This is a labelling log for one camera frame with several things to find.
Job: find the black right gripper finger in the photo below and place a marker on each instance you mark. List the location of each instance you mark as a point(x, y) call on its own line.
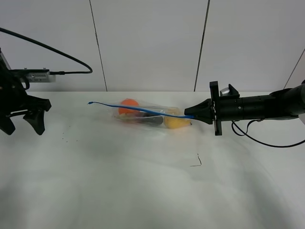
point(205, 119)
point(202, 109)

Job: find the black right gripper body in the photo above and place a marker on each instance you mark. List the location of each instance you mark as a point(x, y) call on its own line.
point(215, 98)

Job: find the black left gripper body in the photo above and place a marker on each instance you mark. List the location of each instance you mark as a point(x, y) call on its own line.
point(14, 99)

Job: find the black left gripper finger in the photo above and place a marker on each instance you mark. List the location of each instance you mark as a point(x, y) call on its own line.
point(36, 119)
point(6, 125)

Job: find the clear zip bag blue seal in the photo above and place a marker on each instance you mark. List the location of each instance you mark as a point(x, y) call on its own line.
point(145, 108)

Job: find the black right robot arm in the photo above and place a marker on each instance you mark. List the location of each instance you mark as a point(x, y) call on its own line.
point(227, 105)

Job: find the purple eggplant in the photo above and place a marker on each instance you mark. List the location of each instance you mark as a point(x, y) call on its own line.
point(142, 118)

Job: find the orange fruit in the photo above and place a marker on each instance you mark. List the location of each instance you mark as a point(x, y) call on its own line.
point(128, 102)

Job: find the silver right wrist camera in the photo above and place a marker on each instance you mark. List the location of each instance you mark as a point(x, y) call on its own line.
point(229, 93)

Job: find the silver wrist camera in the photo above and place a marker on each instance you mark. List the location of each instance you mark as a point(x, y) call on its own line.
point(32, 75)
point(229, 93)

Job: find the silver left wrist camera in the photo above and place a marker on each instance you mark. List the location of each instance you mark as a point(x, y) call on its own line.
point(32, 75)

